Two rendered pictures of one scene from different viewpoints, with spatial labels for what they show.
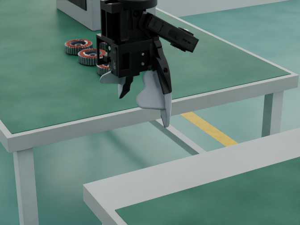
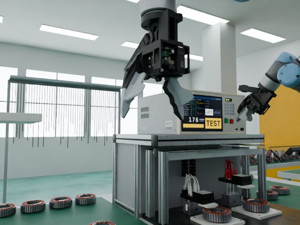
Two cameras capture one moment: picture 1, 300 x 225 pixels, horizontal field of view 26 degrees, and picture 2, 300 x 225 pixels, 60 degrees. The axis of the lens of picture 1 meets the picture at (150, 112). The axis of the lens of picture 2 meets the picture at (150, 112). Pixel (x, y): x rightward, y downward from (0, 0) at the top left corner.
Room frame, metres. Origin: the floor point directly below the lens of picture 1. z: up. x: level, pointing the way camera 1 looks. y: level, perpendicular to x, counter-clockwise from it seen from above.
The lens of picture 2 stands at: (1.03, 0.53, 1.13)
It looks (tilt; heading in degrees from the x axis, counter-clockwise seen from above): 4 degrees up; 267
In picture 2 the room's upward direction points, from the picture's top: straight up
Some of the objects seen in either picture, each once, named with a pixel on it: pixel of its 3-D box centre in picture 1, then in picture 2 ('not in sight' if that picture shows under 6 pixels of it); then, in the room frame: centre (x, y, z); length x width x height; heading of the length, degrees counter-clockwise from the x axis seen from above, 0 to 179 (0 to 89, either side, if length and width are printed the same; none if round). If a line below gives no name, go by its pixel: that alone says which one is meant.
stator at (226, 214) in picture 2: not in sight; (217, 214); (0.71, -0.52, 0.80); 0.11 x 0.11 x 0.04
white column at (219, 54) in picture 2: not in sight; (219, 106); (-0.67, -4.68, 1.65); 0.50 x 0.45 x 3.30; 118
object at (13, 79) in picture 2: not in sight; (68, 141); (2.14, -3.84, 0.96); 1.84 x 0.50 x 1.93; 28
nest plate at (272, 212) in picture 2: not in sight; (256, 210); (0.50, -0.64, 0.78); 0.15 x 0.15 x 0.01; 28
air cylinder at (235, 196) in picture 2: not in sight; (230, 198); (0.57, -0.76, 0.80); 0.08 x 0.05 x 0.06; 28
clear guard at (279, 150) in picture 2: not in sight; (264, 151); (0.43, -0.68, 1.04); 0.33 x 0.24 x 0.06; 118
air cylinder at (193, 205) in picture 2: not in sight; (193, 206); (0.78, -0.65, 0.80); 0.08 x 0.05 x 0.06; 28
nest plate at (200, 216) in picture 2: not in sight; (217, 220); (0.71, -0.52, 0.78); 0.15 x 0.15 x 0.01; 28
